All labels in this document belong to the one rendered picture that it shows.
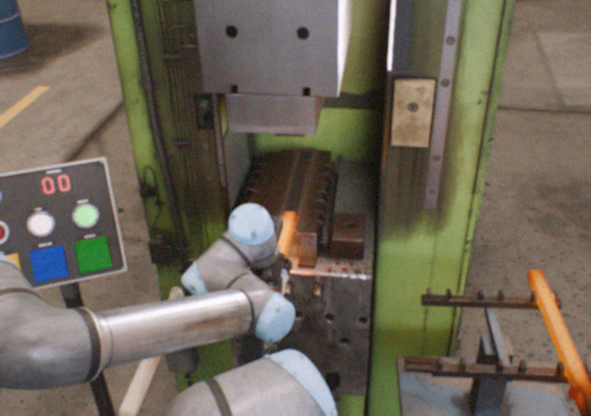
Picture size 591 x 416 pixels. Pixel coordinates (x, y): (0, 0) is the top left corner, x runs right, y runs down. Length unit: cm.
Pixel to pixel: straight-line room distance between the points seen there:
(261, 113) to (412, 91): 35
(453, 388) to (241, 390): 94
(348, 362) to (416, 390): 22
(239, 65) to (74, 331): 74
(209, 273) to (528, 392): 93
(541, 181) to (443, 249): 209
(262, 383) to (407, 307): 111
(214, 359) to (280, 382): 135
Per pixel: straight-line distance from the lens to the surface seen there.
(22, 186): 158
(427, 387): 168
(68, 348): 83
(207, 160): 168
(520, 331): 284
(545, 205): 362
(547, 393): 174
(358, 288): 160
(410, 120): 153
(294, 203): 169
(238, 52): 137
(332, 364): 180
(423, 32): 147
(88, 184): 157
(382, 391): 219
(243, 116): 143
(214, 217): 178
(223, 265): 110
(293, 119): 141
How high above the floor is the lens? 194
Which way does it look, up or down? 34 degrees down
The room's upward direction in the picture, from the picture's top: 2 degrees counter-clockwise
